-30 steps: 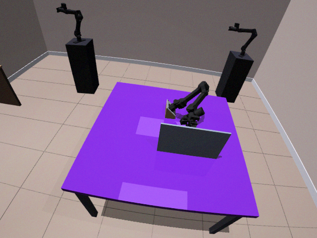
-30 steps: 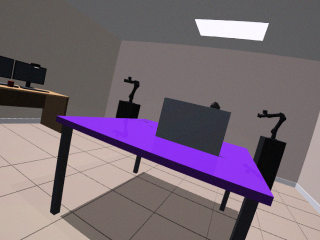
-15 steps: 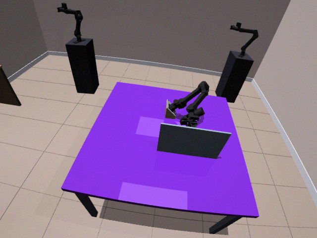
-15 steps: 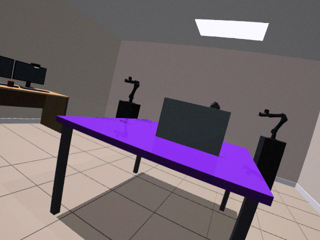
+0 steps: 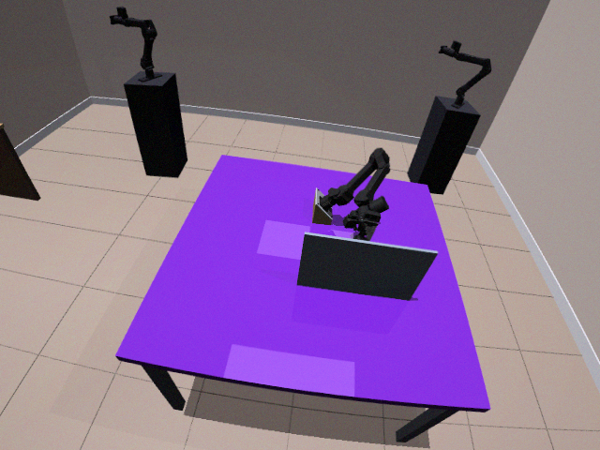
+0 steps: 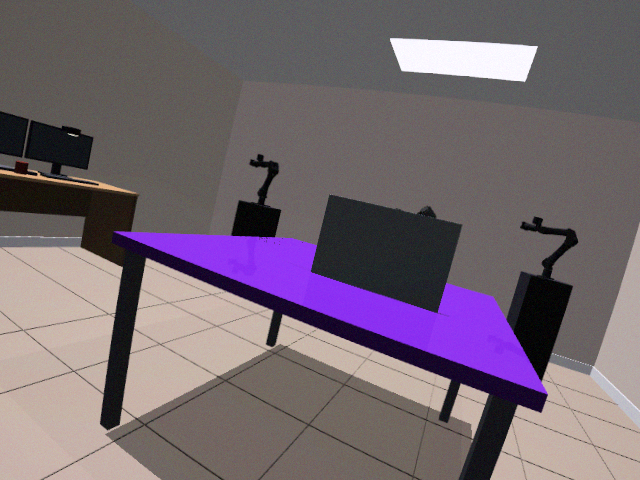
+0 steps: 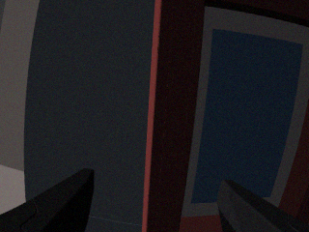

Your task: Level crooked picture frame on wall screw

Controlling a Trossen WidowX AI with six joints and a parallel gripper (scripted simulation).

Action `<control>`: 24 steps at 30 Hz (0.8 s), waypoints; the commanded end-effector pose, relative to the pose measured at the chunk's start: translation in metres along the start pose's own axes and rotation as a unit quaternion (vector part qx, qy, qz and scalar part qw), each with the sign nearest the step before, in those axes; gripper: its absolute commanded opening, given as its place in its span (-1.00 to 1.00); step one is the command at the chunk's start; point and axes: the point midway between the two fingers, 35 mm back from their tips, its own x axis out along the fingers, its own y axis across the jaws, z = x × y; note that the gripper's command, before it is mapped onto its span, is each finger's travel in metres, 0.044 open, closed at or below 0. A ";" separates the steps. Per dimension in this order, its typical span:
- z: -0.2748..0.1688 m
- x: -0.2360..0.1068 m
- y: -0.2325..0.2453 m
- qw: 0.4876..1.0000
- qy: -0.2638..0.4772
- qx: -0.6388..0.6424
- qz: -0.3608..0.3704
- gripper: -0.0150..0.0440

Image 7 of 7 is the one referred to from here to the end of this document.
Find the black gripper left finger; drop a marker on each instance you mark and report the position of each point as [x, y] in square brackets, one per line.
[62, 208]

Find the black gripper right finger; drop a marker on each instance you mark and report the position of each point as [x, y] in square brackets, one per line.
[240, 210]

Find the dark grey flat panel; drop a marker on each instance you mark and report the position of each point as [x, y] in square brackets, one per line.
[87, 100]

